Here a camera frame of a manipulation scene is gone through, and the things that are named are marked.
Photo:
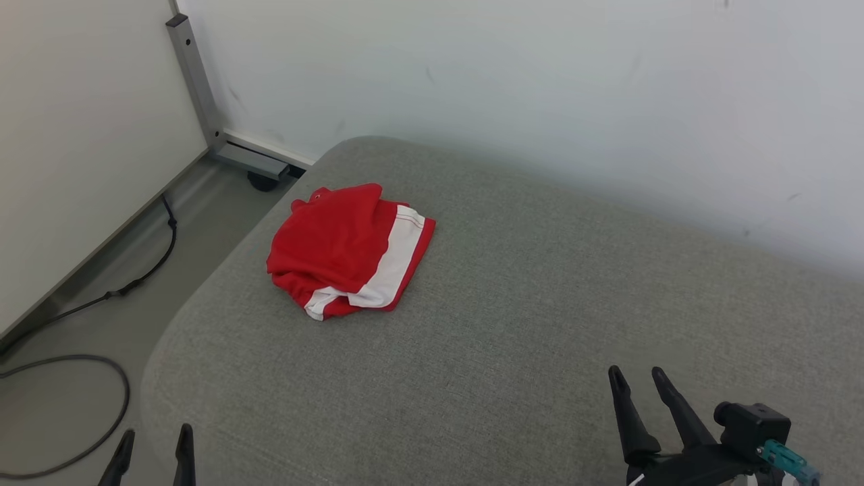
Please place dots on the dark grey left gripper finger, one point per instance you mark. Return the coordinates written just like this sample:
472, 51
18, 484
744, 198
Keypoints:
118, 469
184, 466

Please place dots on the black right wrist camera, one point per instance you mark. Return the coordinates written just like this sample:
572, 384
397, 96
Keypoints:
756, 428

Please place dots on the black caster wheel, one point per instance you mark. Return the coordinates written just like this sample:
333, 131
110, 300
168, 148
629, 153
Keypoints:
262, 181

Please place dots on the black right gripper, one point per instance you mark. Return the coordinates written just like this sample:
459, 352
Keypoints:
695, 469

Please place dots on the teal right camera connector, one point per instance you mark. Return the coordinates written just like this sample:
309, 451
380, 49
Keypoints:
786, 459

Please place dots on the red white basketball shorts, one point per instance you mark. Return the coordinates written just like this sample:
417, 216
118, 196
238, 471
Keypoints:
324, 250

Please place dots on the white partition panel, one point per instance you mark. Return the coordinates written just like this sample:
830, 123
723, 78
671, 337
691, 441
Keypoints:
81, 135

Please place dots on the grey metal frame leg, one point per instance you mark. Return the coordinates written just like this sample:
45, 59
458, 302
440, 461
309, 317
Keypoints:
196, 81

